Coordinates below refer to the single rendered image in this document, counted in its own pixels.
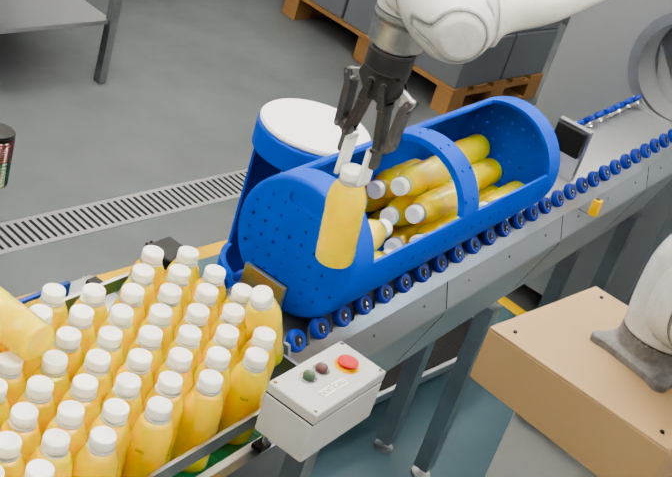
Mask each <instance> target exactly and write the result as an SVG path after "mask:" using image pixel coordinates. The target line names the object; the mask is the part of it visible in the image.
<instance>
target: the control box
mask: <svg viewBox="0 0 672 477"><path fill-rule="evenodd" d="M343 354H347V355H351V356H353V357H355V358H356V359H357V360H358V362H359V365H358V367H357V368H356V369H345V368H343V367H342V366H341V365H340V364H339V363H338V357H339V356H340V355H343ZM318 362H324V363H326V364H327V365H328V372H327V373H320V372H318V371H317V370H316V369H315V366H316V364H317V363H318ZM308 369H309V370H312V371H314V373H315V374H316V377H315V380H313V381H308V380H306V379H304V378H303V377H302V373H303V372H304V371H305V370H308ZM385 374H386V372H385V371H384V370H383V369H381V368H380V367H378V366H377V365H375V364H374V363H373V362H371V361H370V360H368V359H367V358H365V357H364V356H362V355H361V354H360V353H358V352H357V351H355V350H354V349H352V348H351V347H349V346H348V345H346V344H345V343H344V342H342V341H340V342H338V343H336V344H335V345H333V346H331V347H329V348H327V349H326V350H324V351H322V352H320V353H319V354H317V355H315V356H313V357H312V358H310V359H308V360H306V361H305V362H303V363H301V364H299V365H298V366H296V367H294V368H292V369H291V370H289V371H287V372H285V373H284V374H282V375H280V376H278V377H277V378H275V379H273V380H271V381H270V382H269V383H268V386H267V391H266V394H265V396H264V400H263V403H262V406H261V409H260V412H259V415H258V418H257V421H256V425H255V429H256V430H257V431H258V432H260V433H261V434H262V435H264V436H265V437H266V438H268V439H269V440H270V441H272V442H273V443H274V444H276V445H277V446H278V447H280V448H281V449H282V450H284V451H285V452H286V453H288V454H289V455H290V456H292V457H293V458H294V459H295V460H297V461H298V462H302V461H303V460H305V459H306V458H308V457H309V456H311V455H312V454H314V453H315V452H317V451H318V450H320V449H321V448H323V447H324V446H325V445H327V444H328V443H330V442H331V441H333V440H334V439H336V438H337V437H339V436H340V435H342V434H343V433H345V432H346V431H348V430H349V429H351V428H352V427H354V426H355V425H357V424H358V423H360V422H361V421H363V420H364V419H365V418H367V417H368V416H369V415H370V413H371V410H372V407H373V405H374V402H375V399H376V397H377V394H378V391H379V389H380V386H381V382H382V380H383V379H384V376H385ZM341 379H342V380H341ZM343 380H344V381H345V383H344V381H343ZM340 381H341V382H342V383H341V382H340ZM346 381H347V382H346ZM337 382H338V383H337ZM340 383H341V384H340ZM343 383H344V384H343ZM333 384H334V386H335V387H334V386H333ZM338 384H340V386H339V385H338ZM330 386H331V388H332V389H331V388H330ZM338 386H339V387H338ZM328 387H329V388H328ZM327 388H328V389H327ZM329 389H330V390H331V391H327V390H329ZM333 389H334V390H333ZM323 390H324V391H323ZM325 390H326V391H325ZM322 391H323V392H325V393H326V394H325V393H323V392H322ZM320 392H321V393H322V394H320ZM328 392H329V393H328ZM327 393H328V394H327ZM324 394H325V396H323V395H324Z"/></svg>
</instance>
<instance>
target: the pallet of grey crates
mask: <svg viewBox="0 0 672 477"><path fill-rule="evenodd" d="M376 4H377V0H285V1H284V5H283V9H282V13H284V14H285V15H287V16H288V17H290V18H292V19H293V20H299V19H309V18H319V17H329V18H331V19H333V20H334V21H336V22H337V23H339V24H341V25H342V26H344V27H345V28H347V29H349V30H350V31H352V32H353V33H355V34H357V35H358V36H359V37H358V40H357V44H356V47H355V50H354V53H353V56H352V58H354V59H355V60H357V61H358V62H360V63H362V64H364V58H365V55H366V51H367V48H368V45H369V42H370V39H369V37H368V30H369V26H370V23H371V20H372V17H373V14H374V8H375V5H376ZM560 23H561V20H560V21H558V22H555V23H552V24H549V25H545V26H541V27H537V28H532V29H526V30H521V31H516V32H512V33H509V34H506V35H505V36H503V37H502V38H501V39H500V40H499V42H498V43H497V45H496V46H495V47H491V48H487V49H486V50H485V51H484V52H483V53H482V54H481V55H480V56H479V57H477V58H476V59H474V60H472V61H470V62H467V63H462V64H450V63H445V62H442V61H439V60H437V59H435V58H433V57H432V56H430V55H429V54H427V53H426V52H425V51H424V50H423V52H422V53H421V54H418V55H416V59H415V62H414V65H413V68H412V70H414V71H416V72H417V73H419V74H420V75H422V76H424V77H425V78H427V79H428V80H430V81H432V82H433V83H435V84H436V85H437V87H436V90H435V93H434V96H433V98H432V101H431V104H430V108H432V109H433V110H435V111H436V112H438V113H439V114H441V115H443V114H446V113H449V112H451V111H454V110H457V109H460V108H463V107H465V106H468V105H471V104H474V103H476V102H479V101H482V100H485V99H488V98H491V97H495V96H511V97H516V98H519V99H522V100H525V99H530V98H534V97H535V95H536V92H537V90H538V87H539V84H540V82H541V79H542V77H543V73H541V72H542V71H543V68H544V66H545V63H546V61H547V58H548V56H549V53H550V51H551V48H552V45H553V43H554V40H555V38H556V35H557V33H558V30H559V29H558V27H559V25H560ZM508 87H509V88H508ZM504 88H506V89H504ZM467 95H470V96H467Z"/></svg>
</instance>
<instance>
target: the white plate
mask: <svg viewBox="0 0 672 477"><path fill-rule="evenodd" d="M336 111H337V109H336V108H333V107H331V106H328V105H325V104H322V103H318V102H314V101H310V100H304V99H293V98H286V99H278V100H274V101H271V102H269V103H267V104H265V105H264V106H263V108H262V109H261V113H260V118H261V121H262V123H263V125H264V126H265V128H266V129H267V130H268V131H269V132H270V133H271V134H272V135H274V136H275V137H276V138H278V139H279V140H281V141H282V142H284V143H286V144H288V145H290V146H292V147H294V148H297V149H299V150H302V151H305V152H308V153H311V154H315V155H319V156H325V157H326V156H329V155H332V154H335V153H338V152H340V151H339V150H337V146H338V143H339V140H340V137H341V134H342V132H341V129H340V127H339V126H336V125H335V124H334V119H335V115H336ZM357 129H358V130H357V131H354V132H353V133H355V132H357V133H358V134H359V136H358V139H357V142H356V145H355V146H357V145H360V144H362V143H365V142H368V141H371V139H370V136H369V134H368V132H367V130H366V129H365V128H364V127H363V126H362V125H361V124H360V123H359V125H358V127H357Z"/></svg>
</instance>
